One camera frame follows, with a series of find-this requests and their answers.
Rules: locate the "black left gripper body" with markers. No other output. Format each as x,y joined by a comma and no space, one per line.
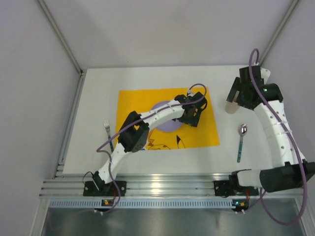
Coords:
195,117

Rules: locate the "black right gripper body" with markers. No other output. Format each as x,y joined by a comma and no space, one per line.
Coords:
234,90

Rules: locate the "beige paper cup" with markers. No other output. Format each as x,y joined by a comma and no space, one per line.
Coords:
231,107

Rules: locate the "lilac plastic plate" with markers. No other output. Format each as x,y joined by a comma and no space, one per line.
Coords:
169,126

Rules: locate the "spoon with green handle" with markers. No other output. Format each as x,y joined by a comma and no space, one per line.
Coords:
242,130

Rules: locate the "yellow Pikachu cloth placemat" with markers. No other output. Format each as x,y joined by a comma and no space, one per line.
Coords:
204,135

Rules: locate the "fork with green handle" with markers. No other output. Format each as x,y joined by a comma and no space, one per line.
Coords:
107,129

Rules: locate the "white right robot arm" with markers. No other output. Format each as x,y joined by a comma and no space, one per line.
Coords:
285,172

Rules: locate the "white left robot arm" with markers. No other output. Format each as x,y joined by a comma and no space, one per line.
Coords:
132,136

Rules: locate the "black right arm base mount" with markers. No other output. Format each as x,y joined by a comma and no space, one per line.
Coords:
223,188

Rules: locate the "right aluminium corner post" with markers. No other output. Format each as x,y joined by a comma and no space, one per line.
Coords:
278,30

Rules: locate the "aluminium corner post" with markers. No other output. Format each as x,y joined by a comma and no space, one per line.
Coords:
57,31
278,30

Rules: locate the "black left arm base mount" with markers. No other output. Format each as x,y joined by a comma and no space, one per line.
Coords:
108,190

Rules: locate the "left aluminium corner post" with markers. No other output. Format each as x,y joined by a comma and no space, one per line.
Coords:
57,31

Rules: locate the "grey slotted cable duct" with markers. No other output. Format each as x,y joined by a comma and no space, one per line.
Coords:
234,204

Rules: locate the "aluminium rail frame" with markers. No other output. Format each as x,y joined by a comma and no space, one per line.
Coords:
155,185

